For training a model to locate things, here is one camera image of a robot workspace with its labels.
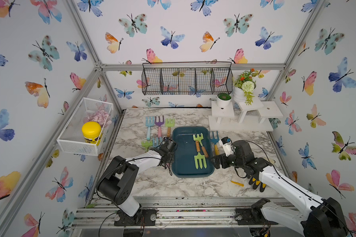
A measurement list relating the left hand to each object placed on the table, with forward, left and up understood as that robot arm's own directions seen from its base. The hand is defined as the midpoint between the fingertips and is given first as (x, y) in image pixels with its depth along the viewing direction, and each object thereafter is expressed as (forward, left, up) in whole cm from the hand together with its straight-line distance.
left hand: (170, 155), depth 94 cm
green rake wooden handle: (+14, -18, -1) cm, 23 cm away
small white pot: (+27, -34, +21) cm, 49 cm away
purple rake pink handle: (+28, +10, -2) cm, 30 cm away
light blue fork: (+25, +17, -1) cm, 31 cm away
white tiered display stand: (+34, -62, -2) cm, 71 cm away
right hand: (-7, -26, +11) cm, 29 cm away
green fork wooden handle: (-1, -18, -2) cm, 18 cm away
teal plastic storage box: (-4, -8, 0) cm, 9 cm away
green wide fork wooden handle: (+28, +2, -3) cm, 28 cm away
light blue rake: (+11, +10, -2) cm, 15 cm away
